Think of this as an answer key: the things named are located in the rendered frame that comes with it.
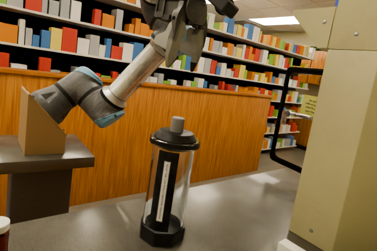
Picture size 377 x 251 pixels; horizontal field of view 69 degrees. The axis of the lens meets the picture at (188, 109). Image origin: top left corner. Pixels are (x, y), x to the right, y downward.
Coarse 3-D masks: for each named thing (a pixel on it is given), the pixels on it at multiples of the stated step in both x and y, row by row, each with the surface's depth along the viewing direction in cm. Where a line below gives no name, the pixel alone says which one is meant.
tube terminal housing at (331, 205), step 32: (352, 0) 61; (352, 32) 61; (352, 64) 61; (320, 96) 66; (352, 96) 60; (320, 128) 66; (352, 128) 60; (320, 160) 66; (352, 160) 60; (320, 192) 65; (352, 192) 61; (320, 224) 65; (352, 224) 62
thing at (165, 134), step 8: (176, 120) 56; (184, 120) 57; (160, 128) 58; (168, 128) 59; (176, 128) 57; (160, 136) 55; (168, 136) 54; (176, 136) 54; (184, 136) 55; (192, 136) 57
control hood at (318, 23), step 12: (300, 12) 70; (312, 12) 68; (324, 12) 66; (336, 12) 64; (300, 24) 71; (312, 24) 68; (324, 24) 66; (312, 36) 68; (324, 36) 66; (324, 48) 66
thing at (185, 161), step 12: (168, 144) 53; (180, 144) 54; (192, 144) 55; (156, 156) 56; (180, 156) 55; (192, 156) 57; (156, 168) 56; (180, 168) 55; (180, 180) 56; (180, 192) 56; (180, 204) 57; (144, 216) 59; (180, 216) 58; (168, 228) 57; (180, 228) 59
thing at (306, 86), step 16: (304, 80) 105; (320, 80) 99; (288, 96) 111; (304, 96) 104; (288, 112) 110; (304, 112) 104; (288, 128) 110; (304, 128) 104; (288, 144) 109; (304, 144) 103; (288, 160) 109
